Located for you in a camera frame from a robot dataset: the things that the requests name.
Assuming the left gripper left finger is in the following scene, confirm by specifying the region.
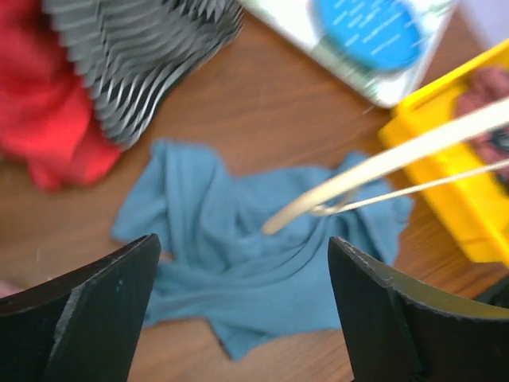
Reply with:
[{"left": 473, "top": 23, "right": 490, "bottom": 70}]
[{"left": 1, "top": 234, "right": 161, "bottom": 381}]

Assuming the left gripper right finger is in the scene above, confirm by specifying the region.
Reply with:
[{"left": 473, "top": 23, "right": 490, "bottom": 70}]
[{"left": 328, "top": 237, "right": 508, "bottom": 381}]

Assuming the blue tank top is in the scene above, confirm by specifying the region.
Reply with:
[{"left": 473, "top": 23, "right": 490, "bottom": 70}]
[{"left": 111, "top": 140, "right": 414, "bottom": 360}]

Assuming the cream hanger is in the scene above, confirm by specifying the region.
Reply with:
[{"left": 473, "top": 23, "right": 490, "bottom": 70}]
[{"left": 262, "top": 98, "right": 508, "bottom": 235}]

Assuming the red tank top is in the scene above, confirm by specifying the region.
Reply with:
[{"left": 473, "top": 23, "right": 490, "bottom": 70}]
[{"left": 1, "top": 1, "right": 121, "bottom": 190}]

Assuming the maroon tank top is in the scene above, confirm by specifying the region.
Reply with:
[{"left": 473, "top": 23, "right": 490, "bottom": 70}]
[{"left": 455, "top": 65, "right": 509, "bottom": 180}]

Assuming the striped tank top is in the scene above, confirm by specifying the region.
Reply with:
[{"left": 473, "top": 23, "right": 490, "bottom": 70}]
[{"left": 42, "top": 0, "right": 243, "bottom": 149}]

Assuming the yellow plastic bin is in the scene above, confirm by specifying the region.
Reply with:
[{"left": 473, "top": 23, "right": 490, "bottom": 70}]
[{"left": 379, "top": 41, "right": 508, "bottom": 264}]

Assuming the blue dotted plate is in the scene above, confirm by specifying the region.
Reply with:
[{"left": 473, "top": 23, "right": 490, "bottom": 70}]
[{"left": 313, "top": 0, "right": 423, "bottom": 72}]

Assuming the floral serving tray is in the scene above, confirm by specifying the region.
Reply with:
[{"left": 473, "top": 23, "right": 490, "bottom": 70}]
[{"left": 242, "top": 1, "right": 457, "bottom": 108}]

